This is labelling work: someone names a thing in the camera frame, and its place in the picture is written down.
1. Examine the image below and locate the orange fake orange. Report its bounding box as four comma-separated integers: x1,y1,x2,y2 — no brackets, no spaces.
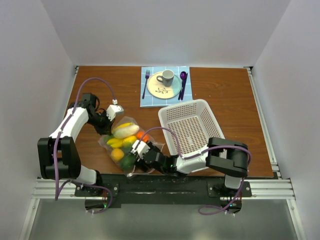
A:
110,148,125,162

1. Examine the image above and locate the aluminium frame rail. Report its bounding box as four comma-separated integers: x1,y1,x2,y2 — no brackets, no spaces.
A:
31,178,295,200

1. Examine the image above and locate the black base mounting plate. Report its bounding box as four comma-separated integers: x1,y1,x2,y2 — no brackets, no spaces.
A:
74,173,252,209

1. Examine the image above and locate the small yellow banana bunch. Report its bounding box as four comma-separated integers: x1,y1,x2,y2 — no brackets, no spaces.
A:
106,138,123,149

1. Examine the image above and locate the cream and teal plate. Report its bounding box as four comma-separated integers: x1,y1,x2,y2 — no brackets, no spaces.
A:
147,71,182,100

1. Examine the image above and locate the yellow fake banana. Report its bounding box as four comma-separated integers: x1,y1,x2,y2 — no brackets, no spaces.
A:
111,122,133,134

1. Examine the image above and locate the white perforated plastic basket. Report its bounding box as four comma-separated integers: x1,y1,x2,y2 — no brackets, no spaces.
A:
158,99,225,155

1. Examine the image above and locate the pale white-green fake vegetable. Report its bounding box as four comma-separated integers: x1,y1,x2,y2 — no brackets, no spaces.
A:
113,124,140,139

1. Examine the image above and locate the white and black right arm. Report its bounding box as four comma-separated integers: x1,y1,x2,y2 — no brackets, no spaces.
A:
130,137,252,197

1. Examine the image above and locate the blue checkered placemat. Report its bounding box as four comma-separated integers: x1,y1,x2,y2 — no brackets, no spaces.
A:
139,65,194,108

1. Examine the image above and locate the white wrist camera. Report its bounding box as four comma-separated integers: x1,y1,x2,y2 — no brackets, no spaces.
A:
106,99,124,121
130,140,151,159

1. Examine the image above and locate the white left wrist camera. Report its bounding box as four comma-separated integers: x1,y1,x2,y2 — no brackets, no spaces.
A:
106,99,124,121

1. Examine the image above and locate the yellow felt fake food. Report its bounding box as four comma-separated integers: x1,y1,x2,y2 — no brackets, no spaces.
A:
122,135,137,148

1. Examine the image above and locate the clear zip top bag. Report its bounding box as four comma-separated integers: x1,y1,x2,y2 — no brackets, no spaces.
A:
98,116,155,178

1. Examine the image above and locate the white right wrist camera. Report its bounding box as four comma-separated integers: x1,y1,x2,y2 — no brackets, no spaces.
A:
130,140,151,159

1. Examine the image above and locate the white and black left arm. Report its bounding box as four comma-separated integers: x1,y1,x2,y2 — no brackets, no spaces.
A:
37,93,124,199

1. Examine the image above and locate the grey ceramic mug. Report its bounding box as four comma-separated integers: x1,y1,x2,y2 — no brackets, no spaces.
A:
156,69,175,87

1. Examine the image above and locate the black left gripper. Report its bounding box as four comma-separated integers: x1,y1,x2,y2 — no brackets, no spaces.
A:
86,110,115,136

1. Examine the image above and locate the purple plastic spoon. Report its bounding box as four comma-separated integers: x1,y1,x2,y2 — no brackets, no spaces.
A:
179,71,188,81

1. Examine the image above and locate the purple plastic knife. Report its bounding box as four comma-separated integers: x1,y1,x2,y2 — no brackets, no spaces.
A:
178,79,187,100

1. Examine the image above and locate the purple plastic fork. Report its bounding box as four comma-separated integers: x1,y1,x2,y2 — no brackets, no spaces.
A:
142,69,150,99

